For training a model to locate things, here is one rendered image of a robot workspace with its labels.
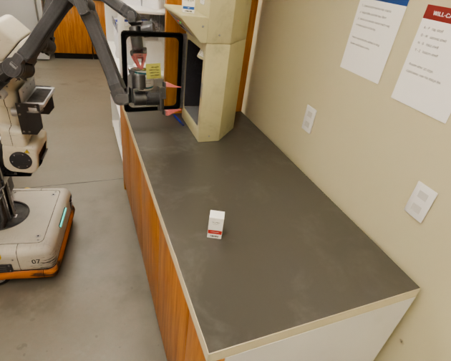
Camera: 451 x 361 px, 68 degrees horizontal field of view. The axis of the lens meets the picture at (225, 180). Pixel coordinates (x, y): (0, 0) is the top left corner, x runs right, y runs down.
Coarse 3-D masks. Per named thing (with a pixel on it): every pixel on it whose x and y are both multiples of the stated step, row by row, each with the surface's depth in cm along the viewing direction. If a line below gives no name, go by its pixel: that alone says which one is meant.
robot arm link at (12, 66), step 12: (60, 0) 130; (72, 0) 129; (48, 12) 131; (60, 12) 131; (48, 24) 132; (36, 36) 133; (48, 36) 135; (24, 48) 134; (36, 48) 135; (12, 60) 134; (24, 60) 135; (36, 60) 140; (12, 72) 135; (24, 72) 137
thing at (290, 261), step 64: (256, 128) 191; (192, 192) 131; (256, 192) 137; (320, 192) 143; (192, 256) 103; (256, 256) 106; (320, 256) 110; (384, 256) 114; (256, 320) 87; (320, 320) 90
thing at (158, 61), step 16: (176, 32) 164; (128, 48) 159; (144, 48) 162; (160, 48) 165; (176, 48) 169; (128, 64) 163; (144, 64) 166; (160, 64) 170; (176, 64) 173; (160, 80) 174; (176, 80) 178
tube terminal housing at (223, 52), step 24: (216, 0) 134; (240, 0) 141; (216, 24) 140; (240, 24) 149; (216, 48) 145; (240, 48) 158; (216, 72) 151; (240, 72) 169; (216, 96) 158; (192, 120) 173; (216, 120) 165
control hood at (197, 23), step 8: (168, 8) 150; (176, 8) 149; (176, 16) 145; (184, 16) 133; (192, 16) 135; (200, 16) 136; (184, 24) 142; (192, 24) 136; (200, 24) 137; (192, 32) 140; (200, 32) 139; (200, 40) 141
